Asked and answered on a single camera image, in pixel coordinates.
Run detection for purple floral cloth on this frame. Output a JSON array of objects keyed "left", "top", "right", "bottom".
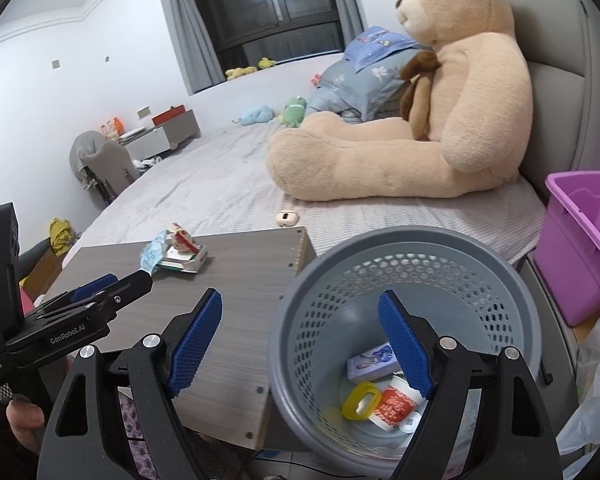
[{"left": 115, "top": 395, "right": 161, "bottom": 480}]

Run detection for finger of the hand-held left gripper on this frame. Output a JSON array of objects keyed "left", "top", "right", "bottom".
[
  {"left": 40, "top": 274, "right": 119, "bottom": 311},
  {"left": 87, "top": 269, "right": 154, "bottom": 309}
]

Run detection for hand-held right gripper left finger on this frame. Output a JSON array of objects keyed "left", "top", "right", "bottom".
[{"left": 37, "top": 287, "right": 224, "bottom": 480}]

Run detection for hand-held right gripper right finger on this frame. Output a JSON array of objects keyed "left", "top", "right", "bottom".
[{"left": 376, "top": 290, "right": 563, "bottom": 480}]

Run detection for green frog plush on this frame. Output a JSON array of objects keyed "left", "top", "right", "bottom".
[{"left": 278, "top": 96, "right": 309, "bottom": 128}]

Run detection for white drawer cabinet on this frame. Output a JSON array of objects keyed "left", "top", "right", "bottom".
[{"left": 122, "top": 105, "right": 201, "bottom": 161}]

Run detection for small white printed box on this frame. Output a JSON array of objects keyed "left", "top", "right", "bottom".
[{"left": 347, "top": 341, "right": 403, "bottom": 386}]

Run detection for small brown plush toy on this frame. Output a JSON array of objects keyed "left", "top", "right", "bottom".
[{"left": 399, "top": 51, "right": 441, "bottom": 122}]

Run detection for person's left hand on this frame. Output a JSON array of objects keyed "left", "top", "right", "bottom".
[{"left": 5, "top": 399, "right": 48, "bottom": 453}]

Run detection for purple plastic bin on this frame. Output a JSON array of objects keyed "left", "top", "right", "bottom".
[{"left": 532, "top": 171, "right": 600, "bottom": 327}]

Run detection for grey curtain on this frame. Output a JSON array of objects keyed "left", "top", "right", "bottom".
[
  {"left": 165, "top": 0, "right": 221, "bottom": 96},
  {"left": 325, "top": 0, "right": 368, "bottom": 46}
]

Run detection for yellow cloth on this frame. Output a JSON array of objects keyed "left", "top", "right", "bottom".
[{"left": 49, "top": 217, "right": 76, "bottom": 256}]

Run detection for grey perforated plastic basket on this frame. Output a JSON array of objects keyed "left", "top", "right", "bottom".
[{"left": 267, "top": 226, "right": 543, "bottom": 476}]

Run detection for light blue plush toy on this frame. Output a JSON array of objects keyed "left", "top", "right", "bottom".
[{"left": 232, "top": 105, "right": 275, "bottom": 127}]

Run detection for large beige teddy bear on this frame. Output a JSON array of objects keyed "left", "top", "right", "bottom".
[{"left": 266, "top": 0, "right": 533, "bottom": 203}]

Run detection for cardboard box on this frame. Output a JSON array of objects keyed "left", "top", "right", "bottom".
[{"left": 20, "top": 249, "right": 63, "bottom": 301}]

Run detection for grey chair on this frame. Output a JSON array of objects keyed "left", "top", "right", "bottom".
[{"left": 70, "top": 131, "right": 142, "bottom": 206}]

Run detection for orange bottles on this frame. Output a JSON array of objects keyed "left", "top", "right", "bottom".
[{"left": 100, "top": 117, "right": 126, "bottom": 141}]

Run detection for red and yellow snack packet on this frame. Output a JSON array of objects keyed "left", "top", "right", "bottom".
[{"left": 167, "top": 222, "right": 201, "bottom": 256}]

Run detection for bed with grey sheet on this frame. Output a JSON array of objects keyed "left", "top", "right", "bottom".
[{"left": 62, "top": 120, "right": 548, "bottom": 271}]

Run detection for grey blue flowered pillow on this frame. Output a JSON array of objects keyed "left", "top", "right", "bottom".
[{"left": 305, "top": 57, "right": 416, "bottom": 122}]

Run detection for grey padded headboard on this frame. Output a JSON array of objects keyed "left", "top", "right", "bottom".
[{"left": 505, "top": 0, "right": 600, "bottom": 201}]

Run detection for yellow square lidded container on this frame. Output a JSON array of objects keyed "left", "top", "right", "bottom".
[{"left": 342, "top": 381, "right": 382, "bottom": 420}]

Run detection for light blue printed pouch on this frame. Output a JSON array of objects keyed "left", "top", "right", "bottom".
[{"left": 139, "top": 230, "right": 173, "bottom": 275}]

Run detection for red and white paper cup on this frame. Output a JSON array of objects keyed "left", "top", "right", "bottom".
[{"left": 367, "top": 372, "right": 428, "bottom": 433}]

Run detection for blue patterned pillow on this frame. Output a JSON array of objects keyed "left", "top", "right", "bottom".
[{"left": 343, "top": 26, "right": 423, "bottom": 72}]

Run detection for flat green and white box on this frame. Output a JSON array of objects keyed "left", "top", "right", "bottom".
[{"left": 157, "top": 245, "right": 210, "bottom": 276}]

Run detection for dark window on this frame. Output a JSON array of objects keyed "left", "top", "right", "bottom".
[{"left": 187, "top": 0, "right": 346, "bottom": 63}]

